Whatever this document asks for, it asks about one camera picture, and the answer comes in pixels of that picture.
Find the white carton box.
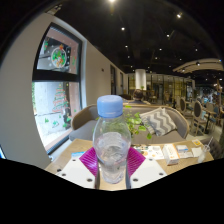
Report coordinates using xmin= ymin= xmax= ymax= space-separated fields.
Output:
xmin=161 ymin=143 xmax=181 ymax=166

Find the small white blue box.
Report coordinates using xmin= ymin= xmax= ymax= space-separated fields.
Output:
xmin=175 ymin=143 xmax=195 ymax=160

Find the clear plastic cup with straw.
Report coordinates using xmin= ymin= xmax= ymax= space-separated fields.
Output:
xmin=197 ymin=135 xmax=215 ymax=164

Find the green leafy plant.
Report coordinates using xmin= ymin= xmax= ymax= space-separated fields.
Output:
xmin=123 ymin=105 xmax=153 ymax=141

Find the window with festive decorations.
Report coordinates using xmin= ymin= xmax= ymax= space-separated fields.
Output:
xmin=31 ymin=22 xmax=83 ymax=155

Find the group of ceiling spotlights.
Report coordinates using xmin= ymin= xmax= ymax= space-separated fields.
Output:
xmin=106 ymin=0 xmax=201 ymax=73

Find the clear water bottle blue cap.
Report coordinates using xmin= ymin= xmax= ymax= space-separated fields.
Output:
xmin=92 ymin=94 xmax=133 ymax=185

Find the grey white chevron cushion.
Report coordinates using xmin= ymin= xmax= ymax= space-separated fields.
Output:
xmin=138 ymin=106 xmax=178 ymax=137

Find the colourful printed leaflet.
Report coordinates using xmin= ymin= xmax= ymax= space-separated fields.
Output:
xmin=132 ymin=144 xmax=165 ymax=161

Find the blue card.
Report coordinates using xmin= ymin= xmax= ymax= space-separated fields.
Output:
xmin=70 ymin=151 xmax=86 ymax=159

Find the grey curved sofa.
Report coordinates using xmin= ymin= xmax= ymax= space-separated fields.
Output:
xmin=68 ymin=102 xmax=191 ymax=147

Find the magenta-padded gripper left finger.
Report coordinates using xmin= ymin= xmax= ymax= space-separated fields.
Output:
xmin=55 ymin=147 xmax=101 ymax=190

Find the group of dining chairs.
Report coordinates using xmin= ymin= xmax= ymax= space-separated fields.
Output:
xmin=175 ymin=95 xmax=224 ymax=135

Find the white round pillar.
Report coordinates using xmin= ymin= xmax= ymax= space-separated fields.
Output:
xmin=134 ymin=68 xmax=147 ymax=91

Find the person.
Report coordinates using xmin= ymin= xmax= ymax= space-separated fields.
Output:
xmin=127 ymin=88 xmax=148 ymax=105

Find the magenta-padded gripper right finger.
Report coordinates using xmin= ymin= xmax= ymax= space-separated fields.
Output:
xmin=125 ymin=146 xmax=168 ymax=190

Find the small yellow card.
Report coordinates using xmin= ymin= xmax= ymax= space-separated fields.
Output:
xmin=191 ymin=138 xmax=204 ymax=148

